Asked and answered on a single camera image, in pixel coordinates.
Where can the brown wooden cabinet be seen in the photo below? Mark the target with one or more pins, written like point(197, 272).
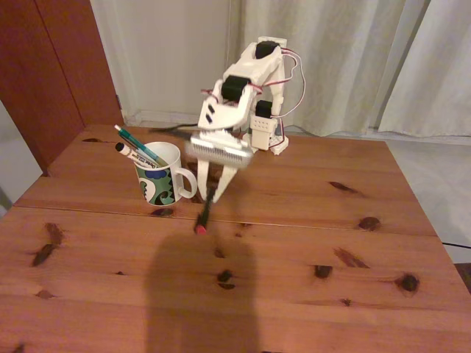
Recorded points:
point(48, 81)

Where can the silver gripper camera box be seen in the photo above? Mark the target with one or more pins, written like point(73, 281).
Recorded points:
point(221, 150)

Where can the black pen red end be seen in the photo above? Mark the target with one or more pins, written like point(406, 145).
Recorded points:
point(205, 215)

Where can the white door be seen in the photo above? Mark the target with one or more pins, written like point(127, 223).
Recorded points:
point(165, 55)

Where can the white mug green blue pattern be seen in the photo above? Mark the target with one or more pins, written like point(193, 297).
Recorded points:
point(158, 184)

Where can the green pen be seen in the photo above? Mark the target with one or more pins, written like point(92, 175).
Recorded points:
point(140, 145)

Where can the white fabric curtain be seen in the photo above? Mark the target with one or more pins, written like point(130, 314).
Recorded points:
point(438, 81)
point(349, 62)

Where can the white marker black cap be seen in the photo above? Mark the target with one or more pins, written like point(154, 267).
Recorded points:
point(138, 157)

